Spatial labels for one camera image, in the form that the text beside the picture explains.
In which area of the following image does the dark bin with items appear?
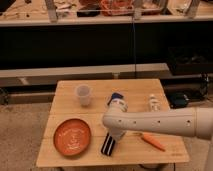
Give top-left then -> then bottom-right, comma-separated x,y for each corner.
166,47 -> 213,75

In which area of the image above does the blue sponge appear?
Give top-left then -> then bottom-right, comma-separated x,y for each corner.
107,92 -> 124,105

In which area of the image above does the metal shelf frame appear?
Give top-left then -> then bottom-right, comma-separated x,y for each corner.
0,0 -> 213,27

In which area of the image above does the white bottle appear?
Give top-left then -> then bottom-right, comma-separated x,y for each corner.
149,94 -> 160,111

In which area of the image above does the red basket on shelf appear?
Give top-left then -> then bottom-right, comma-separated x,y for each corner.
100,0 -> 133,16

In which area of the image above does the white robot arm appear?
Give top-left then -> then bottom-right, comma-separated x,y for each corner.
102,99 -> 213,171

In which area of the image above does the clear plastic cup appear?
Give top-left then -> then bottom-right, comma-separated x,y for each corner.
75,84 -> 91,106

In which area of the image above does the blue hanging cable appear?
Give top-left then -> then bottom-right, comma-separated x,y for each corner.
131,16 -> 138,80

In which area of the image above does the black bag on floor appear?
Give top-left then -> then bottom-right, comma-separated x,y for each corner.
167,92 -> 189,108

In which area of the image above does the black white striped eraser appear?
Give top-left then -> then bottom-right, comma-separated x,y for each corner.
101,134 -> 116,156

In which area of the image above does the wooden table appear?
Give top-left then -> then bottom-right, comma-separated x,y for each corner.
36,79 -> 189,167

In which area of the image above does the black box on shelf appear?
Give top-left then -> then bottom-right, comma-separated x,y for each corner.
77,4 -> 100,17

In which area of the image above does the orange plate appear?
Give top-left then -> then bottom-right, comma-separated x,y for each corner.
53,118 -> 91,156

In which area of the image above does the orange toy carrot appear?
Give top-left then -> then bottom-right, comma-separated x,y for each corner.
136,132 -> 165,151

